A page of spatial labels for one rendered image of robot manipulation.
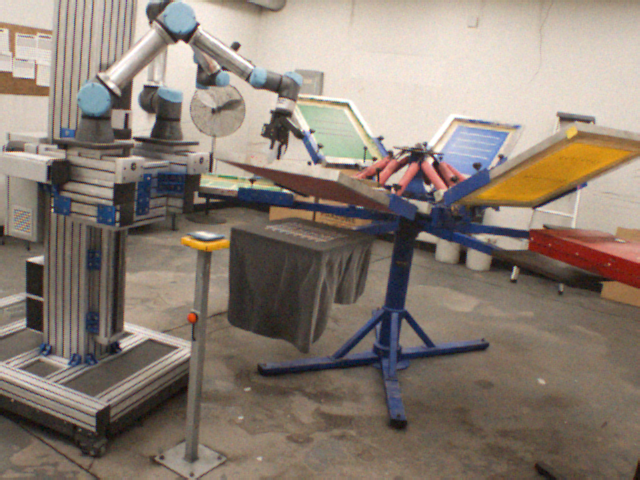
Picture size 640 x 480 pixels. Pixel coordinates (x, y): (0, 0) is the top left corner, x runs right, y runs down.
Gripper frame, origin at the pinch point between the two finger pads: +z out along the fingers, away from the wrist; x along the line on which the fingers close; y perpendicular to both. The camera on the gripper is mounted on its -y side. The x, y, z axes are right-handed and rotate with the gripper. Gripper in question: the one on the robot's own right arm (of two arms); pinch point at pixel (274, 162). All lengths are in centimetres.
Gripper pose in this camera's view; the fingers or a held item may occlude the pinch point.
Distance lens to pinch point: 232.3
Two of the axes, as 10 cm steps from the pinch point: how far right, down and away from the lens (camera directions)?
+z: -2.5, 9.7, 0.0
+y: -8.4, -2.2, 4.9
